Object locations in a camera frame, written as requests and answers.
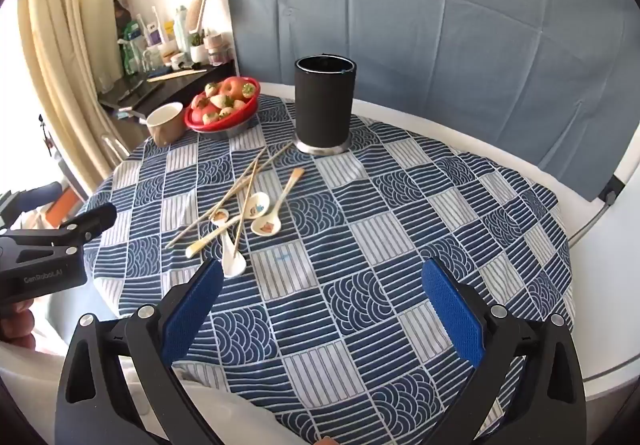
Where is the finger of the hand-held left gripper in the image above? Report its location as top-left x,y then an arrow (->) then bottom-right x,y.
56,203 -> 118,256

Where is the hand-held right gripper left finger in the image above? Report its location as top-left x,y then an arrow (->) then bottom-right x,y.
54,257 -> 225,445

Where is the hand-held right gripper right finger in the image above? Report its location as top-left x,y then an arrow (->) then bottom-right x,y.
421,256 -> 590,445

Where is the wooden chopstick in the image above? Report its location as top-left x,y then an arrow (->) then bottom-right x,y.
199,147 -> 269,223
166,174 -> 257,248
226,143 -> 295,200
233,161 -> 259,257

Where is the printed ceramic spoon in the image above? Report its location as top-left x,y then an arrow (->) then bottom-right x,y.
250,168 -> 306,237
186,192 -> 271,259
211,208 -> 247,279

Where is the black cylindrical utensil holder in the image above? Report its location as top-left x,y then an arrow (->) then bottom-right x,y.
293,55 -> 357,156

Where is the person's left hand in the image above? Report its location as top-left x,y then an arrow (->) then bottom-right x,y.
0,297 -> 38,352

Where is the orange box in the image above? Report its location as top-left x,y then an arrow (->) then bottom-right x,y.
46,190 -> 84,227

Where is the beige mug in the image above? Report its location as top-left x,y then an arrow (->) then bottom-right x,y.
145,102 -> 187,148

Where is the blue patterned tablecloth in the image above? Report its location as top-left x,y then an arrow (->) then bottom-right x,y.
82,92 -> 576,445

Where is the black smartphone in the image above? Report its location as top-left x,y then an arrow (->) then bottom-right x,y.
116,81 -> 151,102

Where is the black dresser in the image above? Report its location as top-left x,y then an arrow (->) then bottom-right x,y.
97,60 -> 236,126

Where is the red fruit bowl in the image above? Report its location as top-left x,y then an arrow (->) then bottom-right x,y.
184,77 -> 261,141

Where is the flat wooden stick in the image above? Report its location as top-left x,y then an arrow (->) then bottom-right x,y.
146,69 -> 208,83

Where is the cream curtain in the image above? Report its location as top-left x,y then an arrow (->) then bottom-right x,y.
17,0 -> 151,176

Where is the pile of white strawberries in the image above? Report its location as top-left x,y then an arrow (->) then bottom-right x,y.
192,81 -> 257,126

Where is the green bottle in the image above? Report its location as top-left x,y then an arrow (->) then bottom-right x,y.
122,20 -> 141,74

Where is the small potted cactus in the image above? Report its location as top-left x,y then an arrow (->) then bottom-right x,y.
189,30 -> 209,65

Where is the pink jar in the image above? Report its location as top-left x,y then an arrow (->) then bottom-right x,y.
206,32 -> 229,66

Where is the grey-blue backdrop cloth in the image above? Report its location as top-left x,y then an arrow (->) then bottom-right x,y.
220,0 -> 640,204

